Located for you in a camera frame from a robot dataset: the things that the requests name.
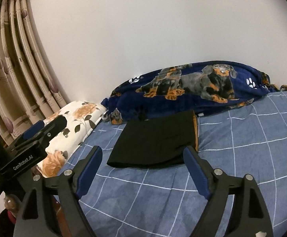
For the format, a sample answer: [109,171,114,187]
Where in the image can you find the white floral pillow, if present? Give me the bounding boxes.
[37,101,106,178]

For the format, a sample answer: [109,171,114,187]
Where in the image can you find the blue checked bed sheet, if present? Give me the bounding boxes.
[54,90,287,237]

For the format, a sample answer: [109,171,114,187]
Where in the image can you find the black pants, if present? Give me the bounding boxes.
[107,110,198,168]

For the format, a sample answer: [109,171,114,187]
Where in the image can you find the beige patterned curtain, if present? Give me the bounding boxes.
[0,0,67,145]

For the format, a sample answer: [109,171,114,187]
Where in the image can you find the navy dog print blanket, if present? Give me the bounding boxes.
[101,60,287,125]

